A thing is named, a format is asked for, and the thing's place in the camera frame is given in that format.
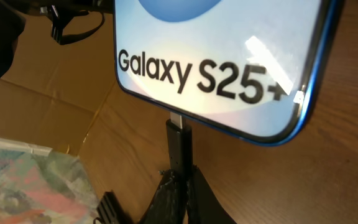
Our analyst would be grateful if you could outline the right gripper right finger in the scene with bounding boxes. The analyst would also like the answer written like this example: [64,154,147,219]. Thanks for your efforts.
[186,166,236,224]

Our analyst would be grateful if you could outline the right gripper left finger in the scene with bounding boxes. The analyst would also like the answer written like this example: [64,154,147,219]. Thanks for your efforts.
[138,169,187,224]

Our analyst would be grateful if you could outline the black USB charging cable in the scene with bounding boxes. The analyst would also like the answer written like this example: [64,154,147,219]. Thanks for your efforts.
[165,111,194,180]

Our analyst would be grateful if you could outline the blue Galaxy smartphone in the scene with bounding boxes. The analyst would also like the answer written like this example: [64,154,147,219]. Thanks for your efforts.
[112,0,344,146]

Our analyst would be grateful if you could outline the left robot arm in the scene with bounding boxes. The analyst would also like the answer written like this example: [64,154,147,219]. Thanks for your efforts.
[0,0,113,78]

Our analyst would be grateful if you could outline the colourful patterned cloth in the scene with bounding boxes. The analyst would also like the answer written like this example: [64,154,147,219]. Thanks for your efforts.
[0,138,99,223]

